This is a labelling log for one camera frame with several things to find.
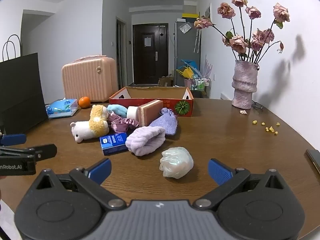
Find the pink bucket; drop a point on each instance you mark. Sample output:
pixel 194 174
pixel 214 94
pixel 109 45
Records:
pixel 188 83

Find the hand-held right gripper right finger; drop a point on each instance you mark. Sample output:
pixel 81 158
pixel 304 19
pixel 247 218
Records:
pixel 220 171

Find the purple satin scrunchie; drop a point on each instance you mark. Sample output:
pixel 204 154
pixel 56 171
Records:
pixel 123 125

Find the crumpled clear plastic cap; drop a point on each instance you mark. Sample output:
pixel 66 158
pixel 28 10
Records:
pixel 176 162

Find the blue and yellow plastic items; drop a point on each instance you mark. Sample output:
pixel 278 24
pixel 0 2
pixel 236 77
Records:
pixel 188 70

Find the blue wet wipes pack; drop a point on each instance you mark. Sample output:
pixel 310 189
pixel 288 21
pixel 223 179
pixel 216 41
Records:
pixel 61 107

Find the fallen pink petal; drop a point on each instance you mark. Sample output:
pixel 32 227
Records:
pixel 243 112

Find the dark brown door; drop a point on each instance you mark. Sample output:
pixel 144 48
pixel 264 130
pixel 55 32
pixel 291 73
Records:
pixel 150 55

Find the light blue fluffy headband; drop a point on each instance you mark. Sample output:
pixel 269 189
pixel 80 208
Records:
pixel 117 110

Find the scattered yellow crumbs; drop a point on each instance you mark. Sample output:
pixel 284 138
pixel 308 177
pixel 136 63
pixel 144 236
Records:
pixel 270 129

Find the pink sponge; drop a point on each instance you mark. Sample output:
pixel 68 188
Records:
pixel 150 112

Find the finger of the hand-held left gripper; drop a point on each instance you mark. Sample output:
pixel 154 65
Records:
pixel 42 151
pixel 13 139

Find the black phone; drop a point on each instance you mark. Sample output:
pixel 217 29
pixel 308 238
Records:
pixel 313 158

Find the purple knitted pouch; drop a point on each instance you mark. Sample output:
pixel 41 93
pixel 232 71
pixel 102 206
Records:
pixel 165 122

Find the purple wing decoration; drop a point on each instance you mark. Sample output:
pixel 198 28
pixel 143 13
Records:
pixel 208 67

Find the white wall heater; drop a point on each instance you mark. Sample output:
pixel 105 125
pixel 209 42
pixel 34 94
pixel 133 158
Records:
pixel 226 96

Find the hanging white umbrella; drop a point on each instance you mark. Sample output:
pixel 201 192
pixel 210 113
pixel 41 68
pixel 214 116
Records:
pixel 197 41

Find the purple fluffy headband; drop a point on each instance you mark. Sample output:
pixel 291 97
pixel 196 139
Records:
pixel 146 140

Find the red cardboard box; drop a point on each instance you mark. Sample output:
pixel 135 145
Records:
pixel 160 93

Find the black paper bag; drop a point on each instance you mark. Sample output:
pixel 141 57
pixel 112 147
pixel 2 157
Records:
pixel 20 92

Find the pink textured vase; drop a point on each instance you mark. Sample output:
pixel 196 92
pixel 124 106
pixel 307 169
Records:
pixel 245 85

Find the white and yellow alpaca plush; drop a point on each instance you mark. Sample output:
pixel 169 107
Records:
pixel 93 127

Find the bunch of dried roses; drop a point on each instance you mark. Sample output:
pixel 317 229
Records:
pixel 252 38

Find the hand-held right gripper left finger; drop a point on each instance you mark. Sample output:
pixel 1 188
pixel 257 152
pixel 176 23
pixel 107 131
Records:
pixel 101 171

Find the blue tissue packet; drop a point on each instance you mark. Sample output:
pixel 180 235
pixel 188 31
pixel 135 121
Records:
pixel 113 143

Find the clear plastic pouch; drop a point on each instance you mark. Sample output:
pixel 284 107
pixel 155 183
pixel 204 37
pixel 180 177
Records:
pixel 185 28

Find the brown cardboard box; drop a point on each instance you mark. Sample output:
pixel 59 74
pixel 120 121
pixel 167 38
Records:
pixel 165 82

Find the orange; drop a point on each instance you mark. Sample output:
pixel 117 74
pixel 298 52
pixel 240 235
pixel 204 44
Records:
pixel 84 102

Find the yellow box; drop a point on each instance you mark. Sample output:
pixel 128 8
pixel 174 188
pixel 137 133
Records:
pixel 189 15

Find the pink ribbed suitcase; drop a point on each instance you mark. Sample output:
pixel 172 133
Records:
pixel 88 80

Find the grey refrigerator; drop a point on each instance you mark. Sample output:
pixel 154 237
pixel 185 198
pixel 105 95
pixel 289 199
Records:
pixel 186 45

